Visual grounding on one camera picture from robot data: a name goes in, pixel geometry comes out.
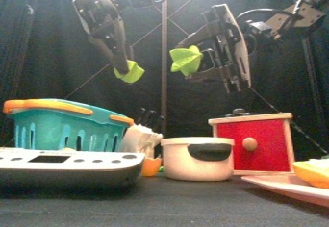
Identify white knife block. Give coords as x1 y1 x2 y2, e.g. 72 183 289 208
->
119 123 164 159

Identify red wooden drawer box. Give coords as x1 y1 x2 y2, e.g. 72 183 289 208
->
207 108 297 176

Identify small orange toy piece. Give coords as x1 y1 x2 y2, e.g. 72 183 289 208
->
140 156 163 178

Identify grey white toy scale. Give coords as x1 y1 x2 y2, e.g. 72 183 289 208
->
0 146 147 188

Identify yellow bell pepper half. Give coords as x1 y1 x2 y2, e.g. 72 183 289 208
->
292 158 329 190

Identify pink tray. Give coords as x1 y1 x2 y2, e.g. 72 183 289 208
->
241 173 329 208

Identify vertical metal frame pole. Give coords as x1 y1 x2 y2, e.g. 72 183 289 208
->
298 33 321 96
159 0 170 139

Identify black knife handle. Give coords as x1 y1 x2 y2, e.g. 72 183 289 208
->
135 107 148 127
154 114 166 133
146 110 156 129

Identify teal basket orange handles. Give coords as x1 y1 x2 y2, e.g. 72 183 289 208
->
1 98 136 152

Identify white pot black handle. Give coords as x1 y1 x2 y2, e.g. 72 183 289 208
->
159 136 237 183

